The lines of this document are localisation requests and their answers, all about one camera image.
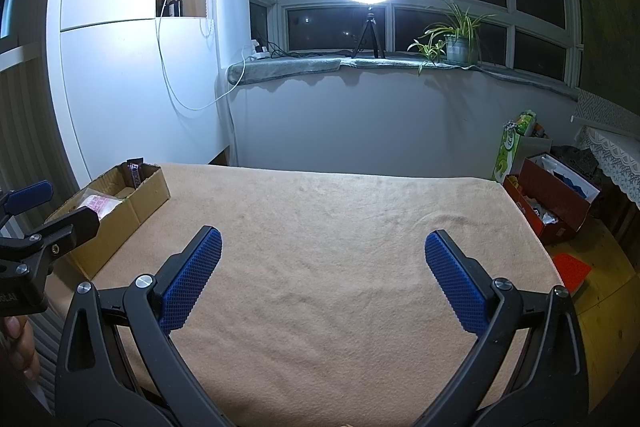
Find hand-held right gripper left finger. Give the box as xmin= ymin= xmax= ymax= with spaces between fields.
xmin=54 ymin=226 xmax=236 ymax=427

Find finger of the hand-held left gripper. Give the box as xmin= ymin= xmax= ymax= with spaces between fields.
xmin=0 ymin=180 xmax=54 ymax=216
xmin=25 ymin=208 xmax=101 ymax=275

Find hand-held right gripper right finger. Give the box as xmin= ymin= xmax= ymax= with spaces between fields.
xmin=424 ymin=229 xmax=591 ymax=427

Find sliced bread package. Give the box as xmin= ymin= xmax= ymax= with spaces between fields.
xmin=75 ymin=193 xmax=123 ymax=222

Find brown cardboard box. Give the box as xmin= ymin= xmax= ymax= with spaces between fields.
xmin=44 ymin=163 xmax=171 ymax=282

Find black chocolate bar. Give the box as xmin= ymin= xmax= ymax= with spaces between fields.
xmin=124 ymin=159 xmax=146 ymax=188

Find person's left hand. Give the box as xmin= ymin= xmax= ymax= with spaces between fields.
xmin=0 ymin=314 xmax=41 ymax=380

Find low red cardboard box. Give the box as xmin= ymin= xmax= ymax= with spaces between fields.
xmin=502 ymin=174 xmax=576 ymax=245

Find tall red cardboard box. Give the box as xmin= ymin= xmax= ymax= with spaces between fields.
xmin=520 ymin=153 xmax=601 ymax=233

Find white cabinet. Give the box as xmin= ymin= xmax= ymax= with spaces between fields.
xmin=47 ymin=0 xmax=236 ymax=188

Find green paper bag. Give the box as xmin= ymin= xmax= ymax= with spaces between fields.
xmin=492 ymin=109 xmax=538 ymax=185

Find dark cloth pile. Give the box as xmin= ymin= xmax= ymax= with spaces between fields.
xmin=550 ymin=146 xmax=608 ymax=188

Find table with lace cloth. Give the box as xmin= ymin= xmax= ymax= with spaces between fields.
xmin=575 ymin=124 xmax=640 ymax=212

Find potted spider plant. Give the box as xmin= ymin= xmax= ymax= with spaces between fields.
xmin=407 ymin=0 xmax=496 ymax=75

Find grey windowsill cover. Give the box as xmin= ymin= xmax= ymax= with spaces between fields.
xmin=226 ymin=54 xmax=581 ymax=100

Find black tripod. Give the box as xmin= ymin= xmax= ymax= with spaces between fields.
xmin=351 ymin=4 xmax=386 ymax=59

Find white cable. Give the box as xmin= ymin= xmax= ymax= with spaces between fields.
xmin=157 ymin=0 xmax=251 ymax=112

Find black cables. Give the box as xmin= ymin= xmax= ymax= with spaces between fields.
xmin=265 ymin=43 xmax=351 ymax=58

